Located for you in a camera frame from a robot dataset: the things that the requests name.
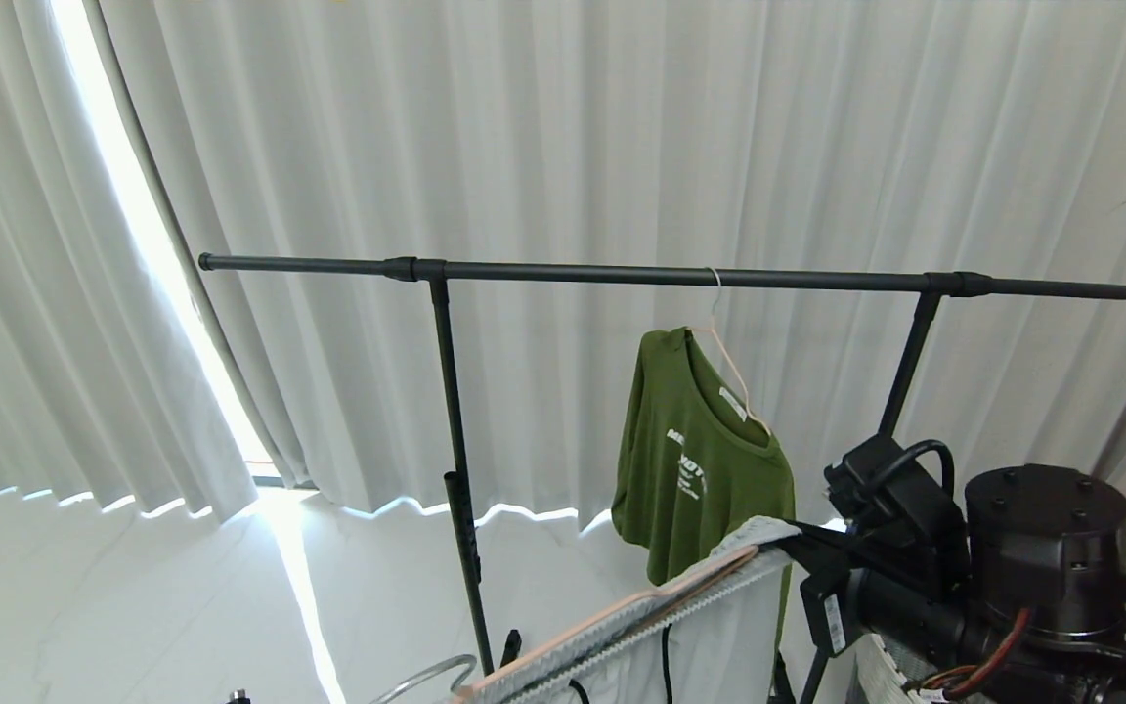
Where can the black clothes rack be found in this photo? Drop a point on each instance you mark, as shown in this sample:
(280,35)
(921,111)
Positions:
(573,272)

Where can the window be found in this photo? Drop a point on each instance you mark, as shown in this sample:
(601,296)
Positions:
(160,256)

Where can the pink clothes hanger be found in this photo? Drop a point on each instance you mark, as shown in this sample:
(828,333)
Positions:
(734,386)

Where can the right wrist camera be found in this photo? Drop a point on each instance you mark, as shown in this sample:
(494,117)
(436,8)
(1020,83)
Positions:
(900,518)

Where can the green printed t-shirt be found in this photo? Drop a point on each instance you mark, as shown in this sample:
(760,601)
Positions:
(690,479)

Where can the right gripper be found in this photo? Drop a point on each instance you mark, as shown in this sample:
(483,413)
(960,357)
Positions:
(905,611)

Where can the white curtain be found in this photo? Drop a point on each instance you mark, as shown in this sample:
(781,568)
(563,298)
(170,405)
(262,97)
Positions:
(622,127)
(25,293)

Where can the white laundry basket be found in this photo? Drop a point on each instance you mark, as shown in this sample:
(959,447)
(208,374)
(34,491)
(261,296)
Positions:
(884,675)

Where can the pale grey shorts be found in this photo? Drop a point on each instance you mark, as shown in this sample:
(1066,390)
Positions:
(719,636)

